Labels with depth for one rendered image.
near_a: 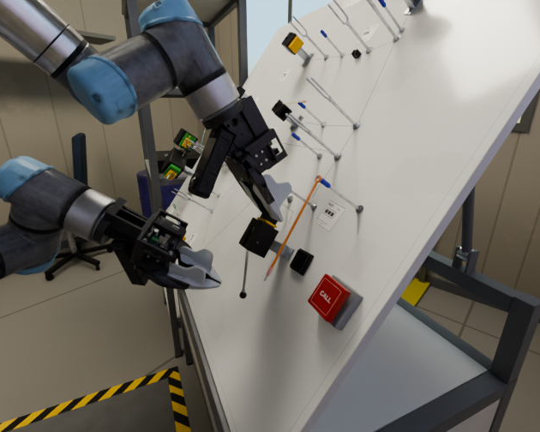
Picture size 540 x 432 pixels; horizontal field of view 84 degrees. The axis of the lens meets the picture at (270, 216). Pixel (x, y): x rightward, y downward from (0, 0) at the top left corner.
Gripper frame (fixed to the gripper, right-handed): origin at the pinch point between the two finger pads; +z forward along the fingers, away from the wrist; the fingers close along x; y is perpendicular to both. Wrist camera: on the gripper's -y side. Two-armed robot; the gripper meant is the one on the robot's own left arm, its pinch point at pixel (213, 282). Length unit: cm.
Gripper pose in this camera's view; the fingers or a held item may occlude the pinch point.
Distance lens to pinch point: 55.9
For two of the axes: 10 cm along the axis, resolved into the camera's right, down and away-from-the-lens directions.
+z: 8.5, 4.8, 1.9
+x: 2.1, -6.6, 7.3
